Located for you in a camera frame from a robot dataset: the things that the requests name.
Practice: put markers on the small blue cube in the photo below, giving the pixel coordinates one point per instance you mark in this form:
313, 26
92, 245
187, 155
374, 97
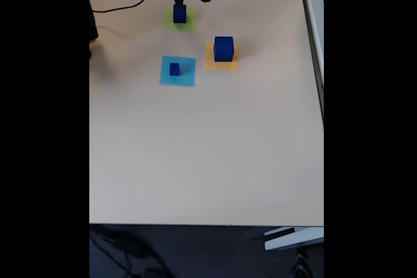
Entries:
174, 70

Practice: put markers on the green paper square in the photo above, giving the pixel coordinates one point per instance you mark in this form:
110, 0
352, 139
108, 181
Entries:
192, 25

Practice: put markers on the orange paper square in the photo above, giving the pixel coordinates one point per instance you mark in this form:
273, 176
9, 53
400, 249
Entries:
210, 63

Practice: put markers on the light blue paper square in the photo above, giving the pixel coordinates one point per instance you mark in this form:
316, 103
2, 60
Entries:
187, 77

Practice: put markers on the medium blue cube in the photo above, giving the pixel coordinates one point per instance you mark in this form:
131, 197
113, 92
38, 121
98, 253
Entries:
179, 16

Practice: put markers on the large blue cube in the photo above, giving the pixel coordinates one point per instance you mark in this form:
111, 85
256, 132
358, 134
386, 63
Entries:
224, 51

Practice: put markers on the white neighbouring table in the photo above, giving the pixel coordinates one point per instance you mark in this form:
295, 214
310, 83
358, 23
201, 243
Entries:
314, 30

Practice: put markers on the white table foot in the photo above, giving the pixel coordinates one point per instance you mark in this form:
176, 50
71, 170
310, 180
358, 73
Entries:
293, 239

